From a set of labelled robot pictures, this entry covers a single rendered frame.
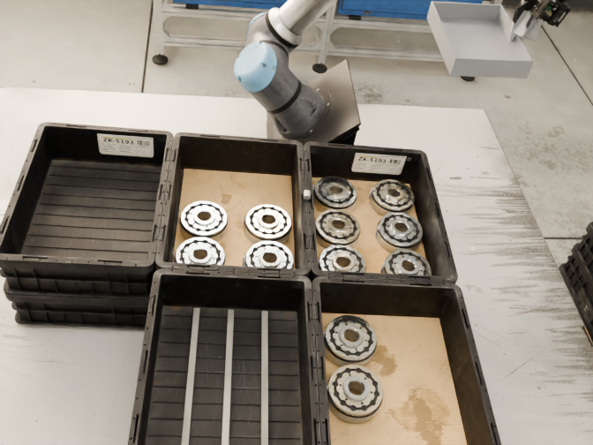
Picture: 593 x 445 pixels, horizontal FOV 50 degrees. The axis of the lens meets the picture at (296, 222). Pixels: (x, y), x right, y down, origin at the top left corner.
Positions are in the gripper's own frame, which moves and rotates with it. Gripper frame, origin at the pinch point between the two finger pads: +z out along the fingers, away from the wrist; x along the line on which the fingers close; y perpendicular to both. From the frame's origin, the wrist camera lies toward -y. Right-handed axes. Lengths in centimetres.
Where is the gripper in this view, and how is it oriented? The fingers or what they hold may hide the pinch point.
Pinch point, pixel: (514, 36)
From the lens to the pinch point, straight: 181.0
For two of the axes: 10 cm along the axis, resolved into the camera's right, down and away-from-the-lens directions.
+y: 1.5, 7.4, -6.5
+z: -3.9, 6.5, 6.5
